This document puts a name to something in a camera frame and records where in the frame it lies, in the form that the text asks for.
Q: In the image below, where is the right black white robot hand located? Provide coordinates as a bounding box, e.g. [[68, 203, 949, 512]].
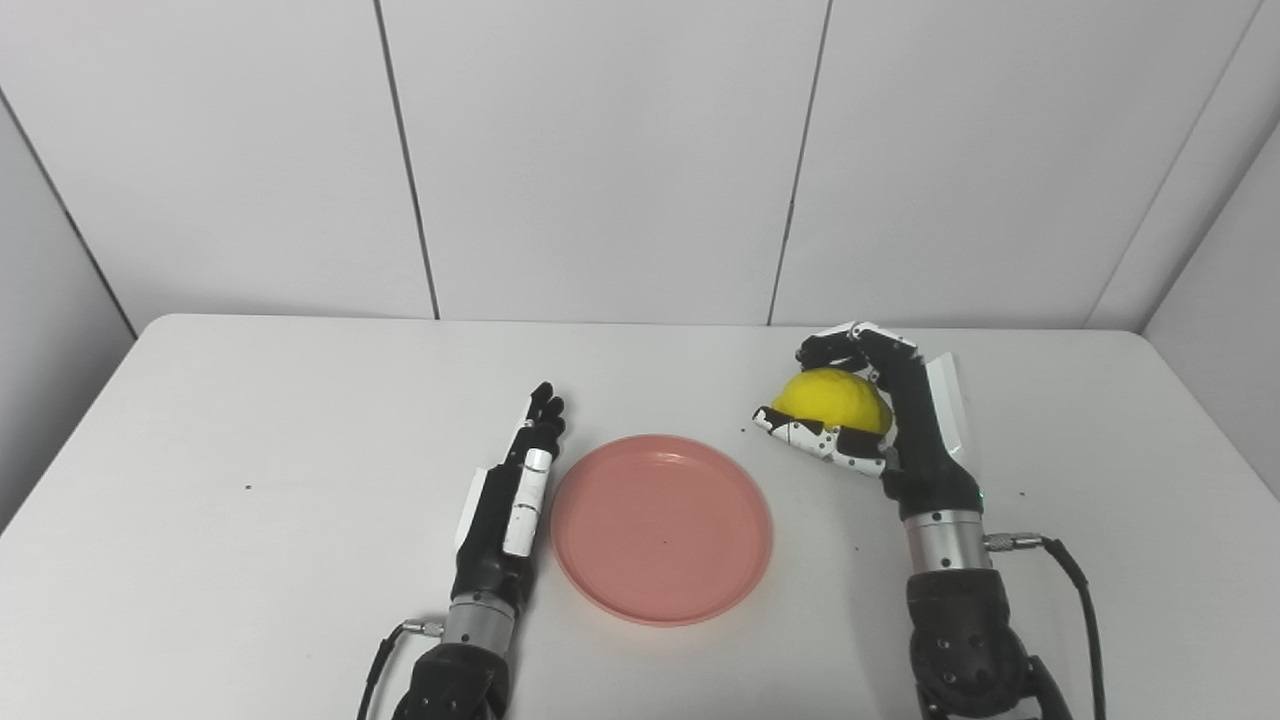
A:
[[752, 321, 984, 522]]

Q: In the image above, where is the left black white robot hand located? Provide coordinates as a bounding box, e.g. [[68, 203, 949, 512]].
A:
[[450, 380, 567, 613]]

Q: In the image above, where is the yellow lemon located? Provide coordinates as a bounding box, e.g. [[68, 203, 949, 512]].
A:
[[771, 367, 894, 437]]

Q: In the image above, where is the pink plate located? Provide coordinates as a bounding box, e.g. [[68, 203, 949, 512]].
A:
[[550, 433, 775, 628]]

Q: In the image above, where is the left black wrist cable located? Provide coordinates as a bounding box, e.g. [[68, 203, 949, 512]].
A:
[[356, 618, 445, 720]]

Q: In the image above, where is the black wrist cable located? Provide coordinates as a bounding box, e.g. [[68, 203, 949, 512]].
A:
[[983, 532, 1109, 720], [356, 618, 445, 720]]

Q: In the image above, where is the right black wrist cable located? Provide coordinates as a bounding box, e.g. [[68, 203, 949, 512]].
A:
[[983, 532, 1109, 720]]

